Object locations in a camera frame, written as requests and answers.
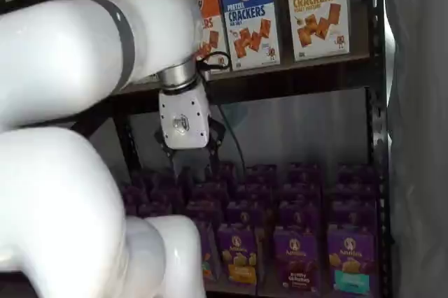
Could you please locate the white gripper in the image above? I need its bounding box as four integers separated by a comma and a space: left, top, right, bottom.
153, 84, 227, 183

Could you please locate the purple Annie's box brown patch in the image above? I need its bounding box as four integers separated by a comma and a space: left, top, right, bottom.
278, 201, 322, 231
286, 163, 321, 185
281, 182, 321, 204
272, 226, 325, 292

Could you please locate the purple Annie's hidden veggies box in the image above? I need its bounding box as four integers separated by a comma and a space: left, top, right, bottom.
194, 220, 220, 282
190, 181, 230, 203
185, 199, 225, 224
213, 163, 241, 184

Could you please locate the purple Annie's box orange patch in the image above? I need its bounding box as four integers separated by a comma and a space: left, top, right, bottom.
225, 199, 269, 227
216, 223, 262, 287

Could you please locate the wooden shelf board with crackers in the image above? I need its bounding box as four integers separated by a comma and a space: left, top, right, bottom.
115, 51, 370, 98

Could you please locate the wooden shelf board with Annie's boxes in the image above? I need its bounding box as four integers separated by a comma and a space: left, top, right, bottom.
204, 276, 332, 298

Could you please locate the orange cheddar pretzel crackers box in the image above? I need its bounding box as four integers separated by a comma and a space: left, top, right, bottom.
169, 0, 231, 76

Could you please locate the blue sea salt crackers box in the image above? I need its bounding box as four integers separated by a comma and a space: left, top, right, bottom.
216, 0, 281, 71

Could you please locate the purple Annie's box teal patch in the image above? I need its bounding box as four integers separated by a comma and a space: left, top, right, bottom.
330, 199, 379, 231
327, 226, 381, 295
337, 164, 377, 185
334, 182, 379, 203

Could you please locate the yellow honey mustard crackers box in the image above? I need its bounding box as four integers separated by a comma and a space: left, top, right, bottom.
283, 0, 351, 63

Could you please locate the black metal shelf rack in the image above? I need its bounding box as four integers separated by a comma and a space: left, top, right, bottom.
66, 0, 390, 298

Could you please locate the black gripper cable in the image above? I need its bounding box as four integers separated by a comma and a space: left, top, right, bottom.
195, 52, 230, 76

